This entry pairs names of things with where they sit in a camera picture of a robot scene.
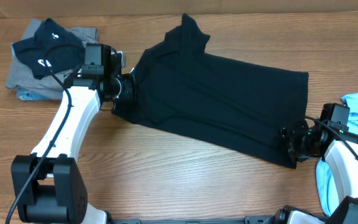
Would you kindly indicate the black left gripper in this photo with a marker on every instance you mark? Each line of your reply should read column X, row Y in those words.
column 130, row 87

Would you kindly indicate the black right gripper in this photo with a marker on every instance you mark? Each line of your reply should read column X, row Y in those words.
column 293, row 140

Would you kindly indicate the black t-shirt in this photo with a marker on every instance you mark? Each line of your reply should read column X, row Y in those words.
column 238, row 105

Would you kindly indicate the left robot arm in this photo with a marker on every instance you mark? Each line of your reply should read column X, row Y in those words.
column 47, row 183

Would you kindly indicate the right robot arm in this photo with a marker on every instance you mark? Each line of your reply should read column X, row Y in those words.
column 330, row 140

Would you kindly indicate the folded black Nike shirt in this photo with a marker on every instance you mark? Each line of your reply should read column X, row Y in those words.
column 52, row 49

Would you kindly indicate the folded light blue garment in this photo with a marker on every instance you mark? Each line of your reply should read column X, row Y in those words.
column 27, row 95

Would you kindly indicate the folded grey garment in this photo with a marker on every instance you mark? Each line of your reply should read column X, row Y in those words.
column 20, row 76

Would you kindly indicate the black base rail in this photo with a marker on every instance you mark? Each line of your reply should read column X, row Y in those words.
column 246, row 220

